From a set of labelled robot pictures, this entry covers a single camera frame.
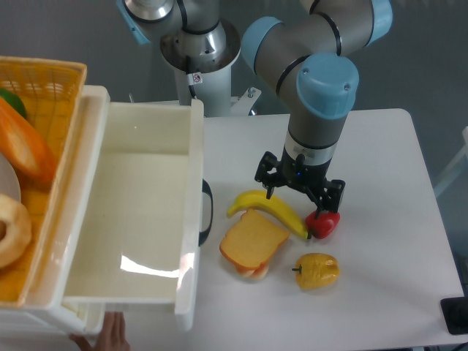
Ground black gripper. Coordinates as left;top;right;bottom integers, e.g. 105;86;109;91
254;151;346;219

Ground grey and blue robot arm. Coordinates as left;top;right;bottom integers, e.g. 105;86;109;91
117;1;393;212

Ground top bread slice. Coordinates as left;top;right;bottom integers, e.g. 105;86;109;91
219;209;290;271

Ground bread slice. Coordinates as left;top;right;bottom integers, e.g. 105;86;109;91
219;209;290;271
233;263;270;280

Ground lower bread slice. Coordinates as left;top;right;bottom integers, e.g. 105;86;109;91
233;263;270;280

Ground person's hand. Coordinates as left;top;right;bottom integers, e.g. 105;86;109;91
69;312;131;351

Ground red bell pepper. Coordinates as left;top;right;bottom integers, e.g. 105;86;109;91
305;211;341;240

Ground yellow banana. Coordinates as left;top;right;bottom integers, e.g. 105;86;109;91
226;190;312;240

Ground yellow bell pepper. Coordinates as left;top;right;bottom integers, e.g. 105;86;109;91
292;253;341;290

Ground white open drawer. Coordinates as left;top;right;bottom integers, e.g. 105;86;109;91
64;100;203;331

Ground black device at table edge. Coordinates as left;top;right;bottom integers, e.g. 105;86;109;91
440;297;467;335

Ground yellow wicker basket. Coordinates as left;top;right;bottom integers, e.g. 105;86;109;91
1;56;87;309

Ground orange baguette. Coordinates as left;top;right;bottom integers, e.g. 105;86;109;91
1;98;57;184

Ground white drawer cabinet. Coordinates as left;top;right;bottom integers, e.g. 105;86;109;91
1;86;110;339

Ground white plate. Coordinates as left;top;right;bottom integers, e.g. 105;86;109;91
0;154;21;202

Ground beige donut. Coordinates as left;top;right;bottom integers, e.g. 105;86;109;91
1;194;32;268

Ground green vegetable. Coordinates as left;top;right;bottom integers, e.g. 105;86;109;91
0;88;27;119

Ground black drawer handle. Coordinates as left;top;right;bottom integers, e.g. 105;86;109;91
199;179;214;246

